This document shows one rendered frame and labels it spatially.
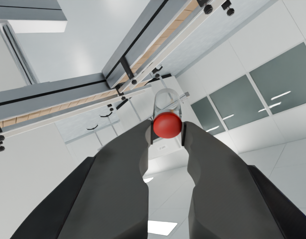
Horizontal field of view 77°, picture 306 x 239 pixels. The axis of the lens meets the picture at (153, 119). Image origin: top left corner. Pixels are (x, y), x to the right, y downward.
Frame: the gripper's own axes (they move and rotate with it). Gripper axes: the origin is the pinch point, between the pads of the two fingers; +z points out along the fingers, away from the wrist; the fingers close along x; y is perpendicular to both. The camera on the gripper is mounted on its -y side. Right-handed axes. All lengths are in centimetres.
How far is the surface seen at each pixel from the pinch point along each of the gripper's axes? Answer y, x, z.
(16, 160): 69, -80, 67
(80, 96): 25, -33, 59
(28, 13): -4, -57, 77
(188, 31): 0, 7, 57
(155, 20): -3, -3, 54
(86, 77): 20, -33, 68
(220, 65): 120, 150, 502
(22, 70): 15, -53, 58
